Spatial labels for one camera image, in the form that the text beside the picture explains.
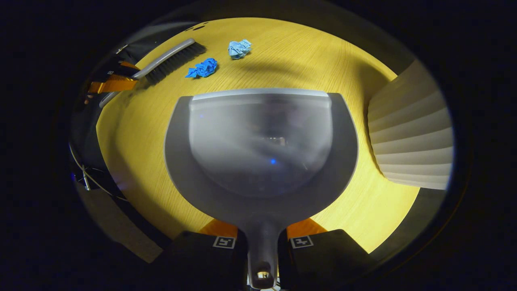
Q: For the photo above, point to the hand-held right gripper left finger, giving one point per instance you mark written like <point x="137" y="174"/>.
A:
<point x="202" y="258"/>

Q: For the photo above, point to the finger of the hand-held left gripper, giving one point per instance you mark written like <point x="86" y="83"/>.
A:
<point x="125" y="68"/>
<point x="115" y="85"/>

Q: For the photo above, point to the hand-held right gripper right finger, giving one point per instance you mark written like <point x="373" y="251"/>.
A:
<point x="323" y="258"/>

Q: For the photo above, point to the small grey broom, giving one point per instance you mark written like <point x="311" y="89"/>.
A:
<point x="169" y="62"/>

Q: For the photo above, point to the dark blue paper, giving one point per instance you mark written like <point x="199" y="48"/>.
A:
<point x="202" y="68"/>

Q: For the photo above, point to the light blue paper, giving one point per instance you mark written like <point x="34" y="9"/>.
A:
<point x="239" y="49"/>

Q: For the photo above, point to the grey dustpan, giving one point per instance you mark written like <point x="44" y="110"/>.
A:
<point x="262" y="141"/>

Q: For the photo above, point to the white garbage bin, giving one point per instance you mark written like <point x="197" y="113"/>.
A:
<point x="412" y="137"/>

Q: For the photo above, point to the yellow wooden desktop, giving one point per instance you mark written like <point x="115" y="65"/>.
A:
<point x="282" y="60"/>

